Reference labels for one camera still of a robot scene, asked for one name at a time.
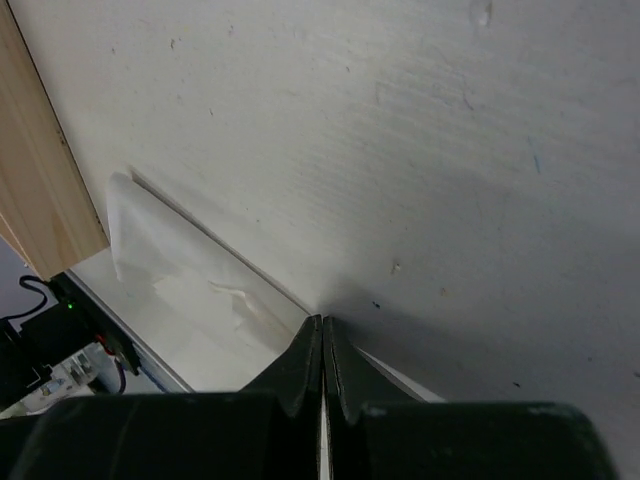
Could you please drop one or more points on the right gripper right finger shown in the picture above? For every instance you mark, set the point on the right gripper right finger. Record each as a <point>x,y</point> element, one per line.
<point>378,431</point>

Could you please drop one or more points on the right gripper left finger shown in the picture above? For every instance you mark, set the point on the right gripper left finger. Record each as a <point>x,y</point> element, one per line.
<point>267,430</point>

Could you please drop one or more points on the white underwear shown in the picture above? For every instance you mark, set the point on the white underwear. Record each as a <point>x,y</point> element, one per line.
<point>242,298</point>

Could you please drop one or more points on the wooden compartment tray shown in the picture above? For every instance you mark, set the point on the wooden compartment tray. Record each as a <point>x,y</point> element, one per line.
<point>47,216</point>

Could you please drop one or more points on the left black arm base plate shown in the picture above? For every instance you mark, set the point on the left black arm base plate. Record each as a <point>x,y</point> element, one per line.
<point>65,321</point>

